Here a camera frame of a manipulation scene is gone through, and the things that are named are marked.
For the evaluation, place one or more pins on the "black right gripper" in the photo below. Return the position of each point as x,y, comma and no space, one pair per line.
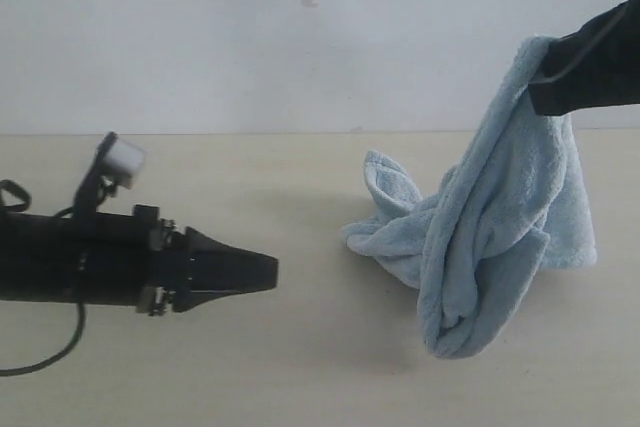
594,67

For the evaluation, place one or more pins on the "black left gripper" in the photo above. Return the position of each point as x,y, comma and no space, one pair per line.
140,260

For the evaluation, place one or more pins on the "light blue terry towel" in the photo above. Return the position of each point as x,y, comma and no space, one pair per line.
515,205

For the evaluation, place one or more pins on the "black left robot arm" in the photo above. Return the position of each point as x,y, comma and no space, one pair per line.
38,258

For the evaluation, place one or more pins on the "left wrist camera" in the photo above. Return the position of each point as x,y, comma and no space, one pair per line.
116,164

